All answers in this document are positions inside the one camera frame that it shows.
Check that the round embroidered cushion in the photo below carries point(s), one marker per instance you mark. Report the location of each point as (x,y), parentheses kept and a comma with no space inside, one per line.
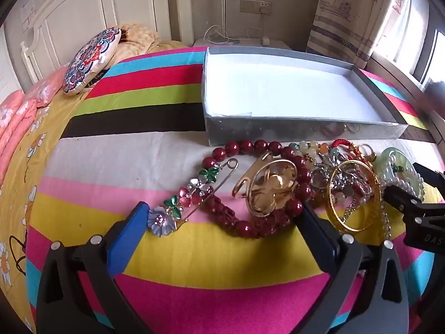
(90,62)

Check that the pink floral quilt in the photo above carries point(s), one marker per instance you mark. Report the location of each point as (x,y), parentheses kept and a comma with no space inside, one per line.
(21,118)

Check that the thin white pole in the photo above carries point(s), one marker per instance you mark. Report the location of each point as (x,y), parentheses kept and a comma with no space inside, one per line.
(224,3)

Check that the orange knitted blanket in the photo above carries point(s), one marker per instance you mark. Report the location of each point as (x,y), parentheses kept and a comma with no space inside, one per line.
(139,41)

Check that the plain gold bangle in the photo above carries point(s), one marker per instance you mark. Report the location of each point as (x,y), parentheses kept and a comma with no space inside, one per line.
(329,195)

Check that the green jade bangle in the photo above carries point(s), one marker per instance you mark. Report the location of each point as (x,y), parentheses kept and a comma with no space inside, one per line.
(399,153)

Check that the window with dark frame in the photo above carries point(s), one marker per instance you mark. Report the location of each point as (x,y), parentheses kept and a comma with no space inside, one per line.
(417,41)

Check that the white wall outlet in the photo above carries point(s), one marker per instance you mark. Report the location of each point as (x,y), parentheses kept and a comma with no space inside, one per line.
(250,6)

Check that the colourful striped bedspread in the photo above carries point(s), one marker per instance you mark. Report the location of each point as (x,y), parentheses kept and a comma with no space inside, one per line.
(139,153)

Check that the silver cardboard tray box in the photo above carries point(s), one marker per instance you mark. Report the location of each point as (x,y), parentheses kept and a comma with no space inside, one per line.
(278,87)

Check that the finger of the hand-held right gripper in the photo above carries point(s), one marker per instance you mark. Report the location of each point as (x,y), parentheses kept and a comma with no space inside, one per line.
(433,175)
(399,195)

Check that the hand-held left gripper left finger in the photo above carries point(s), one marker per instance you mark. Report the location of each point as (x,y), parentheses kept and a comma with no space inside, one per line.
(128,240)

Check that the enamel flower brooch pin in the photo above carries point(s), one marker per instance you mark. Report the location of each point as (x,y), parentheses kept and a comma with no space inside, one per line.
(161,221)

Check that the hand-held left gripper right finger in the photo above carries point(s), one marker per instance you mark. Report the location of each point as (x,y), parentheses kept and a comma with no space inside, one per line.
(318,236)

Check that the silver butterfly brooch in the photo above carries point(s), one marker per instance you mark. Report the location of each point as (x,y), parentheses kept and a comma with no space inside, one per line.
(335,177)

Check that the yellow floral sheet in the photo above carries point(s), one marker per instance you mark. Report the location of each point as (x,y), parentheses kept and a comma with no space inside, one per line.
(21,222)

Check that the patterned beige curtain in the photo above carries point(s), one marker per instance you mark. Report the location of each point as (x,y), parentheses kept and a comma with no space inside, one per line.
(347,14)

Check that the white wooden headboard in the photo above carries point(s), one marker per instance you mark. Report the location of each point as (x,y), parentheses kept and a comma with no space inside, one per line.
(69,7)

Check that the white power adapter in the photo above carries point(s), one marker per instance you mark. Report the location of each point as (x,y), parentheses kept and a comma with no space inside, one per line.
(266,40)

